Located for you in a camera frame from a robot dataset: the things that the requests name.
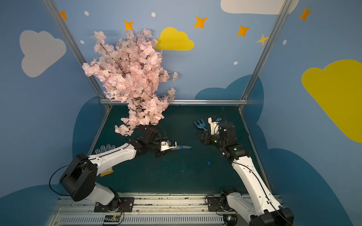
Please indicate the pink artificial cherry blossom tree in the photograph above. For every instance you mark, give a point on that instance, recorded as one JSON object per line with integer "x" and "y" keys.
{"x": 131, "y": 73}

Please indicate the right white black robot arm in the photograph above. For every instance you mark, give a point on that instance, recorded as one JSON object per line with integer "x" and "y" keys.
{"x": 264, "y": 209}

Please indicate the clear test tube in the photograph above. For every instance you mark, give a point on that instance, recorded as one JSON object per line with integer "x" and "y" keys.
{"x": 181, "y": 147}

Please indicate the aluminium front rail bed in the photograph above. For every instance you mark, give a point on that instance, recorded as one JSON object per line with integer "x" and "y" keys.
{"x": 149, "y": 210}

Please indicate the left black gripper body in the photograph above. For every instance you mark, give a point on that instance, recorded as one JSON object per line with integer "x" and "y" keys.
{"x": 158, "y": 143}

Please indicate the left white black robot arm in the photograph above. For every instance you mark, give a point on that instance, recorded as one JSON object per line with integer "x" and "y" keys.
{"x": 79, "y": 179}

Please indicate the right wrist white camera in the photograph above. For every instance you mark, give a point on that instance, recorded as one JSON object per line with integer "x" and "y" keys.
{"x": 214, "y": 124}

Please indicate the small circuit board right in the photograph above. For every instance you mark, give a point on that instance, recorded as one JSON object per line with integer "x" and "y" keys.
{"x": 230, "y": 220}

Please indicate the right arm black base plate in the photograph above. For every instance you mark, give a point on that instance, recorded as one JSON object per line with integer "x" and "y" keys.
{"x": 214, "y": 203}

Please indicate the aluminium frame rail back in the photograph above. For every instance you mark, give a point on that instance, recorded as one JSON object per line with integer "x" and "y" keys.
{"x": 187, "y": 102}

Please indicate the small circuit board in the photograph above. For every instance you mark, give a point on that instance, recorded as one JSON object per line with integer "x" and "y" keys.
{"x": 112, "y": 220}
{"x": 230, "y": 220}

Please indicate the small circuit board left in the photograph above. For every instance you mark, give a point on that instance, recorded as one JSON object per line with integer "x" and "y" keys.
{"x": 112, "y": 220}

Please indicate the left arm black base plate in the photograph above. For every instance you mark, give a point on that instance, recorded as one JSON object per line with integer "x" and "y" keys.
{"x": 117, "y": 205}

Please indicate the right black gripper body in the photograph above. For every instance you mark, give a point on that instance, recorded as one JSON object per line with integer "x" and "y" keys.
{"x": 207, "y": 137}

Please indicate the blue garden fork wooden handle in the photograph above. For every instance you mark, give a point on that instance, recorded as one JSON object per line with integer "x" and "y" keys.
{"x": 200, "y": 124}

